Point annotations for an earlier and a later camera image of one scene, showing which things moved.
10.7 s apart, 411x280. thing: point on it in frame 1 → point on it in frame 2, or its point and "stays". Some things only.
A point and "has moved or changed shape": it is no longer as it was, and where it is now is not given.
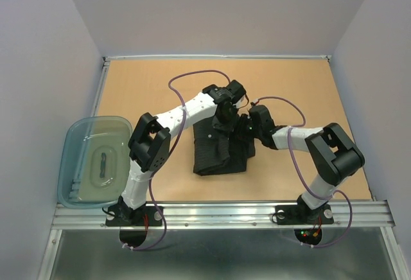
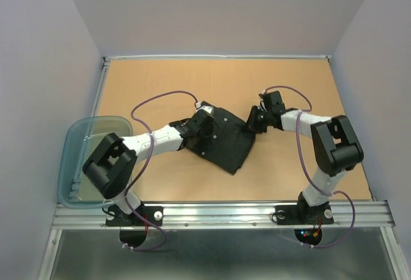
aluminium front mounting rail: x=229 y=215 stays
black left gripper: x=234 y=111 → x=209 y=135
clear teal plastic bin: x=94 y=157 stays
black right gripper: x=244 y=118 → x=252 y=123
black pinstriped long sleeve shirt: x=218 y=148 has moved or changed shape
